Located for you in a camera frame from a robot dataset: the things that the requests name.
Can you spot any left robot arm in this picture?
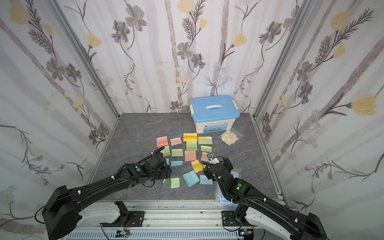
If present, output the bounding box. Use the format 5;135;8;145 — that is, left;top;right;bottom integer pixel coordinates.
41;150;172;240

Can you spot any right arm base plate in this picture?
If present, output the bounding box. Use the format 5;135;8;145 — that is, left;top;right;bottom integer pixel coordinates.
221;211;241;227

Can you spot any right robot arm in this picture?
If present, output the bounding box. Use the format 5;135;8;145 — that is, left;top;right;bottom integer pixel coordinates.
201;153;328;240

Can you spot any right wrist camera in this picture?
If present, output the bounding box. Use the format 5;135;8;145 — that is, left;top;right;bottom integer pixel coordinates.
207;153;220;165

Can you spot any torn pink memo page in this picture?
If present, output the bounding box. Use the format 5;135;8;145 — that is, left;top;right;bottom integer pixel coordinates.
201;152;209;162

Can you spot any bag of blue face masks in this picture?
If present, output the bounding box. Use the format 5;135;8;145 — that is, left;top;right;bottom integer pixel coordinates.
215;167;242;207

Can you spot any yellow memo pad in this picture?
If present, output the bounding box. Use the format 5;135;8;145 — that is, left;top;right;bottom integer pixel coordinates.
183;133;198;142
191;160;203;173

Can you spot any small green memo pad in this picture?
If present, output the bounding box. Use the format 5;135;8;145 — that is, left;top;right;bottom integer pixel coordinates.
163;179;171;186

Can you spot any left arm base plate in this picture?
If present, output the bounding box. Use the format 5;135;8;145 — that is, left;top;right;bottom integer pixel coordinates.
118;211;146;228

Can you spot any torn yellow memo page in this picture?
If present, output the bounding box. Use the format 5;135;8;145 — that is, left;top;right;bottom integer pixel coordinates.
198;137;213;145

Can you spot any torn green memo page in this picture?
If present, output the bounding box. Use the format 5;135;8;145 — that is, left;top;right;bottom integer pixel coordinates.
201;145;212;153

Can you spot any small circuit board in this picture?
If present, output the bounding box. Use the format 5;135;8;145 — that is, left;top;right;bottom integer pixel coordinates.
115;230;131;238

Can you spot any torn blue memo page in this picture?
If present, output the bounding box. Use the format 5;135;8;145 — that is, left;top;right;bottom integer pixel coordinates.
200;175;213;185

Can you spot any white storage box blue lid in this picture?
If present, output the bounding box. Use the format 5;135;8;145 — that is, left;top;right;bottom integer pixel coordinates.
190;95;241;134

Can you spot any pink memo pad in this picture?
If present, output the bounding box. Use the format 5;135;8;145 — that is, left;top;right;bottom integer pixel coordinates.
157;136;169;148
185;151;197;162

